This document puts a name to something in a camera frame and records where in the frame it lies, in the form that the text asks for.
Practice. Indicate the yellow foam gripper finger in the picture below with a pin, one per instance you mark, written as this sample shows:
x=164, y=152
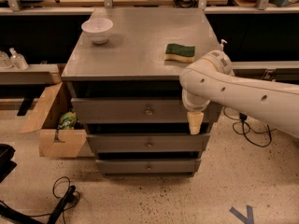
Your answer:
x=195, y=120

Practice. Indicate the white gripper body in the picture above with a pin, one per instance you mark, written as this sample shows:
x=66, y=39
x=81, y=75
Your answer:
x=195, y=106

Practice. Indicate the grey top drawer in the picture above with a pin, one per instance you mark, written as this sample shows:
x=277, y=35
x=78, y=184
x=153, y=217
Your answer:
x=129, y=110

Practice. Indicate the grey drawer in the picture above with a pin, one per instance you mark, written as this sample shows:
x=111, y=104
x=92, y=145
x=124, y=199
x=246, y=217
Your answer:
x=129, y=110
x=108, y=143
x=148, y=166

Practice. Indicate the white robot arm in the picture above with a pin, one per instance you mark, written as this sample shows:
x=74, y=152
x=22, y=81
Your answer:
x=211, y=79

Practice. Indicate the grey middle drawer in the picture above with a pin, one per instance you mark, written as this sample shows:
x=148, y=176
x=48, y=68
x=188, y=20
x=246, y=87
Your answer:
x=108, y=143

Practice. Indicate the grey bottom drawer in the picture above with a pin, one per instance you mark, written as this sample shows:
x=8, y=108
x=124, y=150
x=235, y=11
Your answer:
x=148, y=166

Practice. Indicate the grey drawer cabinet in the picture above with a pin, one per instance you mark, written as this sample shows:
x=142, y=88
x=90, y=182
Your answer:
x=131, y=64

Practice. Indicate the green yellow sponge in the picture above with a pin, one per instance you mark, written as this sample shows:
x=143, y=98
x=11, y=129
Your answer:
x=180, y=53

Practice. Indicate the white pump bottle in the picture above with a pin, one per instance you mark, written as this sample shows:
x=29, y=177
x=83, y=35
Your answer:
x=222, y=44

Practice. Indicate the blue tape floor marker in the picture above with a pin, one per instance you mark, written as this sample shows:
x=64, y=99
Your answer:
x=248, y=218

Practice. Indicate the white bowl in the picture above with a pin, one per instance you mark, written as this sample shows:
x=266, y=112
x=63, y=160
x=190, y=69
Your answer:
x=97, y=29

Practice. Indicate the green snack bag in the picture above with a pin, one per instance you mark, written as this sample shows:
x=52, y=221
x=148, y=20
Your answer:
x=67, y=121

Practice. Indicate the cardboard box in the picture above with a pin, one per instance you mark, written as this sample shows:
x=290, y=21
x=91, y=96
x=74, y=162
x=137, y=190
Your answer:
x=44, y=118

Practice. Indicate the clear sanitizer bottle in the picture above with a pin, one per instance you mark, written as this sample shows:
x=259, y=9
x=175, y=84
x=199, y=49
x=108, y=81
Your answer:
x=18, y=60

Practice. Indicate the clear bottle at edge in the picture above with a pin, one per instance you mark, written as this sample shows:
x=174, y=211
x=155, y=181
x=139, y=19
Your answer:
x=5, y=61

